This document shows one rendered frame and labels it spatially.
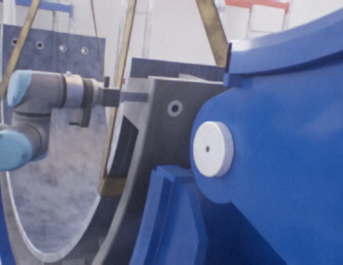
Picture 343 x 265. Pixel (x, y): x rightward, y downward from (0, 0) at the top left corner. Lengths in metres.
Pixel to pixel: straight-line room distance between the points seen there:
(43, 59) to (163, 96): 2.19
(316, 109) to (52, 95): 0.64
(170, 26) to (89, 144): 6.82
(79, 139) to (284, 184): 2.51
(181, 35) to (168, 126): 8.76
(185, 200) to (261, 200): 0.31
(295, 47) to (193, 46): 9.38
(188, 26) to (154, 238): 8.94
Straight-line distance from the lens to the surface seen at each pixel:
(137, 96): 1.41
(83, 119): 1.35
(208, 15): 2.06
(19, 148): 1.17
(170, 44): 10.08
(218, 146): 1.17
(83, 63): 3.62
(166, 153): 1.49
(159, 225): 1.46
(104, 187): 1.71
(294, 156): 1.02
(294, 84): 1.03
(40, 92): 1.29
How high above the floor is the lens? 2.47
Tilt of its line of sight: 10 degrees down
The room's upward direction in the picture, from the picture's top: 8 degrees clockwise
